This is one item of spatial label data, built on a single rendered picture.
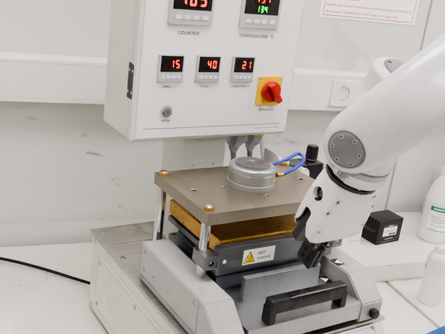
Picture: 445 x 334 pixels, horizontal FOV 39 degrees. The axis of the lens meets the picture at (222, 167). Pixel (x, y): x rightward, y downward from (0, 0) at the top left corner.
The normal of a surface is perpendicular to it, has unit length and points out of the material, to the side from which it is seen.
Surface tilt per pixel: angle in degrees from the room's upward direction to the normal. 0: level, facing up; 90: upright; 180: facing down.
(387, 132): 100
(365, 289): 40
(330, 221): 109
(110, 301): 90
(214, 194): 0
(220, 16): 90
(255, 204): 0
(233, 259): 90
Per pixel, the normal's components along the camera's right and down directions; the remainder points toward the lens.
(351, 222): 0.47, 0.61
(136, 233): 0.12, -0.94
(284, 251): 0.52, 0.33
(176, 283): -0.84, 0.07
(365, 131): -0.59, 0.28
